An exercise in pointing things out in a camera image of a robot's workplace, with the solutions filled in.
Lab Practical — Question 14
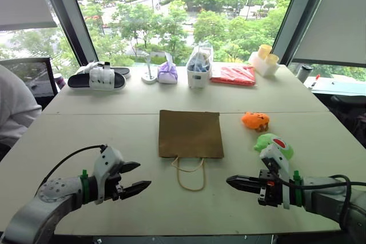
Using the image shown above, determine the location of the dark window frame pillar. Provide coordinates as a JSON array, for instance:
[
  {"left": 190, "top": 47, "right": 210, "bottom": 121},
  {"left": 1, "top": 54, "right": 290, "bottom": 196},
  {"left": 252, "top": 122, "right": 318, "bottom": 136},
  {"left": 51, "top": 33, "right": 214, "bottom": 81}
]
[
  {"left": 270, "top": 0, "right": 334, "bottom": 66},
  {"left": 36, "top": 0, "right": 100, "bottom": 66}
]

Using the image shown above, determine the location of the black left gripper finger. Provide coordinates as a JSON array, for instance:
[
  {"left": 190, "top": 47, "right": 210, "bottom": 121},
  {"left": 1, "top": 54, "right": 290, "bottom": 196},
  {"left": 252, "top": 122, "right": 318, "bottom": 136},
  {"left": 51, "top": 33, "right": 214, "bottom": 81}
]
[
  {"left": 120, "top": 180, "right": 153, "bottom": 201},
  {"left": 118, "top": 162, "right": 142, "bottom": 174}
]

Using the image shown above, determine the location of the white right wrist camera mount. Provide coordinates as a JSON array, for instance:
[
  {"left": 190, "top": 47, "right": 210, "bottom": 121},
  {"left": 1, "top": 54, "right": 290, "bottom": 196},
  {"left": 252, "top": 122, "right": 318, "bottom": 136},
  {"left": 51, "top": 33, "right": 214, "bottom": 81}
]
[{"left": 259, "top": 142, "right": 291, "bottom": 210}]

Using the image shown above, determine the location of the white box with yellow cups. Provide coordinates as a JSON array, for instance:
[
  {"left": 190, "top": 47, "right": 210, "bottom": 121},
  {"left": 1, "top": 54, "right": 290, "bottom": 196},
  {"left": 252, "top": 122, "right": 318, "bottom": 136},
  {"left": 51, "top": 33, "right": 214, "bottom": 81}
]
[{"left": 248, "top": 51, "right": 281, "bottom": 78}]

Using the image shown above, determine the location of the white storage basket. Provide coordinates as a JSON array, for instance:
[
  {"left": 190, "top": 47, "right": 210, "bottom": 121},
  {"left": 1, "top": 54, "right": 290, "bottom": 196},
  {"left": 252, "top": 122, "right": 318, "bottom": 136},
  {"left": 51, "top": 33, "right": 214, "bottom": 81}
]
[{"left": 186, "top": 55, "right": 215, "bottom": 90}]

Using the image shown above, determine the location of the black slipper white strap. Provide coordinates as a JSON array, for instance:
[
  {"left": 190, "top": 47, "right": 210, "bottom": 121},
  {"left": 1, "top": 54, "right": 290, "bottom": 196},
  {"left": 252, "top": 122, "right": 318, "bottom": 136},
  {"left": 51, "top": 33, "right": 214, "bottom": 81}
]
[
  {"left": 67, "top": 65, "right": 127, "bottom": 93},
  {"left": 82, "top": 61, "right": 132, "bottom": 80}
]

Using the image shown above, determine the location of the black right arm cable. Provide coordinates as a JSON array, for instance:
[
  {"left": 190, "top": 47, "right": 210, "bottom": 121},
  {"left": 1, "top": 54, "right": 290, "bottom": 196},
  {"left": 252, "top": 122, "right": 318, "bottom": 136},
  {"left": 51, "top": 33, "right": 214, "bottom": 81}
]
[{"left": 271, "top": 166, "right": 366, "bottom": 228}]

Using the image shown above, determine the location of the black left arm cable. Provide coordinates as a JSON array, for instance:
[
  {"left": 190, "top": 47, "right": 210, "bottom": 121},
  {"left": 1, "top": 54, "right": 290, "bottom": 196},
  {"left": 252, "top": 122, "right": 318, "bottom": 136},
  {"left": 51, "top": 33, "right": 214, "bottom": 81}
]
[{"left": 35, "top": 144, "right": 108, "bottom": 197}]

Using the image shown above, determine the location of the blue cloth in basket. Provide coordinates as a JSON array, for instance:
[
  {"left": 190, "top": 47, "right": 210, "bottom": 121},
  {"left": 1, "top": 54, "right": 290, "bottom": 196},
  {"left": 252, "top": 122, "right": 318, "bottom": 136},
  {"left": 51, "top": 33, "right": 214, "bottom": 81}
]
[{"left": 190, "top": 54, "right": 212, "bottom": 73}]

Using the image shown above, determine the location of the brown paper bag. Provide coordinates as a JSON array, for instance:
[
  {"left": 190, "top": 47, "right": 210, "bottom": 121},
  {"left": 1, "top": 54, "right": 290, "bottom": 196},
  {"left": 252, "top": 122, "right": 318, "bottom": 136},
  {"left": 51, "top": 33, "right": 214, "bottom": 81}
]
[{"left": 158, "top": 109, "right": 225, "bottom": 192}]

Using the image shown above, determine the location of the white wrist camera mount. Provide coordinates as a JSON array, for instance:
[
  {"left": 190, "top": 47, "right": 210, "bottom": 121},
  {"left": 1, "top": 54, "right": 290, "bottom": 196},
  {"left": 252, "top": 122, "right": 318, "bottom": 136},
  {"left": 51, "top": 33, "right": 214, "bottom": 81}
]
[
  {"left": 92, "top": 145, "right": 125, "bottom": 205},
  {"left": 259, "top": 142, "right": 291, "bottom": 210}
]

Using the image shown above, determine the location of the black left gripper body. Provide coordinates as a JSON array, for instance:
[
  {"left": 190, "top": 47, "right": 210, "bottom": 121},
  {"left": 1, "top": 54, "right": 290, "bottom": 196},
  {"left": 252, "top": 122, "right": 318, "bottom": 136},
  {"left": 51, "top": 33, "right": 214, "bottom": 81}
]
[{"left": 104, "top": 171, "right": 128, "bottom": 202}]

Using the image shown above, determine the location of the person in white shirt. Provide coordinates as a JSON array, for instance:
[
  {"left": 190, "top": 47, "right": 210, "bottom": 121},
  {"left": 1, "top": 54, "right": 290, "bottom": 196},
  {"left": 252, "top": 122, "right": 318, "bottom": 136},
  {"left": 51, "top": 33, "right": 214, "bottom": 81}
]
[{"left": 0, "top": 65, "right": 43, "bottom": 148}]

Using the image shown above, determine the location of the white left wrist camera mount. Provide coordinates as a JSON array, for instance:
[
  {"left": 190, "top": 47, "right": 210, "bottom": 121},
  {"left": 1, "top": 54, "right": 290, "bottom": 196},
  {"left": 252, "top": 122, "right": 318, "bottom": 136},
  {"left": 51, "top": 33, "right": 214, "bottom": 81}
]
[{"left": 92, "top": 145, "right": 125, "bottom": 205}]

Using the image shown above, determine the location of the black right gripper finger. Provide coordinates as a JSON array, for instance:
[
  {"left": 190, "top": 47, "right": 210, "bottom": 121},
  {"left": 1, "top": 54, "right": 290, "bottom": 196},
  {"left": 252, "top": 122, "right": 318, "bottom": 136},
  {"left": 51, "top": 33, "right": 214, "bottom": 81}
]
[
  {"left": 225, "top": 174, "right": 261, "bottom": 186},
  {"left": 228, "top": 183, "right": 261, "bottom": 195}
]

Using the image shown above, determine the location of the green left wrist clamp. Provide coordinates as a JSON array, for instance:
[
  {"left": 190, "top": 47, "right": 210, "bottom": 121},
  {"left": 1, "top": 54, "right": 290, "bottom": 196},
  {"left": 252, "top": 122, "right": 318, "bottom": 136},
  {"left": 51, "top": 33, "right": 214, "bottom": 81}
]
[{"left": 79, "top": 169, "right": 90, "bottom": 205}]

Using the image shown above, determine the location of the orange plush toy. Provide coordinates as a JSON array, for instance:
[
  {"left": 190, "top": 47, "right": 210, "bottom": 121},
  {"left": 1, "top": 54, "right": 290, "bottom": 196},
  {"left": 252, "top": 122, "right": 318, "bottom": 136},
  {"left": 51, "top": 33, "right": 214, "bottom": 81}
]
[{"left": 241, "top": 111, "right": 271, "bottom": 134}]

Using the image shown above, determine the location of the silver stand round base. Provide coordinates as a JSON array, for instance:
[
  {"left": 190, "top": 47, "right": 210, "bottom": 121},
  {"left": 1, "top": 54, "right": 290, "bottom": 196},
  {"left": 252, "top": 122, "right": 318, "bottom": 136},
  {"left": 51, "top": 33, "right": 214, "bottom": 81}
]
[{"left": 141, "top": 51, "right": 158, "bottom": 85}]

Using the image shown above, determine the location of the green wrist clamp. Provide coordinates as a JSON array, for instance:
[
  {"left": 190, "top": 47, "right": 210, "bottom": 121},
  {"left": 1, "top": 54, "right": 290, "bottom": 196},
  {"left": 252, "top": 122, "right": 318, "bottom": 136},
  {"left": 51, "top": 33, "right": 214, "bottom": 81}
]
[
  {"left": 79, "top": 169, "right": 90, "bottom": 205},
  {"left": 292, "top": 170, "right": 304, "bottom": 208}
]

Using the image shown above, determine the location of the purple paper cup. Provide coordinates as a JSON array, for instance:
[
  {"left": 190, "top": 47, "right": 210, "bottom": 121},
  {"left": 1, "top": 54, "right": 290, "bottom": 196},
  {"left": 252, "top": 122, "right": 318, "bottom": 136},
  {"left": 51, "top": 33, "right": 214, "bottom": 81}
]
[{"left": 53, "top": 73, "right": 67, "bottom": 90}]

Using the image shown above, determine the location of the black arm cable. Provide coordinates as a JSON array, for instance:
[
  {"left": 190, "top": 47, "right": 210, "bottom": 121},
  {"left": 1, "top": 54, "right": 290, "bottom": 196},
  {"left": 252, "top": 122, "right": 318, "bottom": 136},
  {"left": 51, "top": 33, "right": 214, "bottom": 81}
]
[
  {"left": 35, "top": 144, "right": 108, "bottom": 197},
  {"left": 271, "top": 166, "right": 366, "bottom": 228}
]

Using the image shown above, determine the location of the green right wrist clamp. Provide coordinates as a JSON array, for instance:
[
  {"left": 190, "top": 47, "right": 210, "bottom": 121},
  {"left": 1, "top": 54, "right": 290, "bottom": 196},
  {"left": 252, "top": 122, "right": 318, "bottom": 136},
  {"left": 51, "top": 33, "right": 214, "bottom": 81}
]
[{"left": 292, "top": 170, "right": 304, "bottom": 208}]

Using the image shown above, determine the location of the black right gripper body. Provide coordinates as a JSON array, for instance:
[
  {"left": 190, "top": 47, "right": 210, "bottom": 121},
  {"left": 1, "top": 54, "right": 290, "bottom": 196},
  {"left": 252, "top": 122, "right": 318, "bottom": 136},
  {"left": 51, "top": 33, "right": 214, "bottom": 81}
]
[{"left": 257, "top": 169, "right": 284, "bottom": 208}]

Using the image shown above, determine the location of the grey tumbler black lid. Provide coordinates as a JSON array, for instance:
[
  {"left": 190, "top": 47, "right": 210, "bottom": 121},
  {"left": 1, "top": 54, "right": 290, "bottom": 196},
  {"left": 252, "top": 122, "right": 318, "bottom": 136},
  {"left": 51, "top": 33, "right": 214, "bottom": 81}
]
[{"left": 296, "top": 64, "right": 315, "bottom": 83}]

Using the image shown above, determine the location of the green plush toy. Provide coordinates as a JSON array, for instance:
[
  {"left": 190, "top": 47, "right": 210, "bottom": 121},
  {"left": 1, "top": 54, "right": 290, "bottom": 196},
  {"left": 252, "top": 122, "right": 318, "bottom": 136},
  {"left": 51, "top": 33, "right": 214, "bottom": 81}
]
[{"left": 253, "top": 133, "right": 295, "bottom": 161}]

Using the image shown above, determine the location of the purple cloth pouch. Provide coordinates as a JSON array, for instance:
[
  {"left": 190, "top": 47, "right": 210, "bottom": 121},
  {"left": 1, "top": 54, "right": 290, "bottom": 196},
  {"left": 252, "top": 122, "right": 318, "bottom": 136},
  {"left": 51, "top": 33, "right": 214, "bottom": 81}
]
[{"left": 157, "top": 61, "right": 179, "bottom": 85}]

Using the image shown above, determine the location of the yellow plastic cup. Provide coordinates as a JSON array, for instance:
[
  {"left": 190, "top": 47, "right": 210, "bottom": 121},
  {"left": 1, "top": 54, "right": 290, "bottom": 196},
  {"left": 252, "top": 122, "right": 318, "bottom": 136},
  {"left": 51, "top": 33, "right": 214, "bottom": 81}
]
[
  {"left": 265, "top": 53, "right": 280, "bottom": 67},
  {"left": 258, "top": 44, "right": 273, "bottom": 59}
]

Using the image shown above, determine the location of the red packaged item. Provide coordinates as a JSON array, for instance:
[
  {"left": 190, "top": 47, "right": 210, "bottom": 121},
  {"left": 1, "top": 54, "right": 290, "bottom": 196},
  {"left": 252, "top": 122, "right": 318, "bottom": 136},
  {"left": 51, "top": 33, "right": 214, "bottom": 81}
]
[{"left": 210, "top": 65, "right": 257, "bottom": 87}]

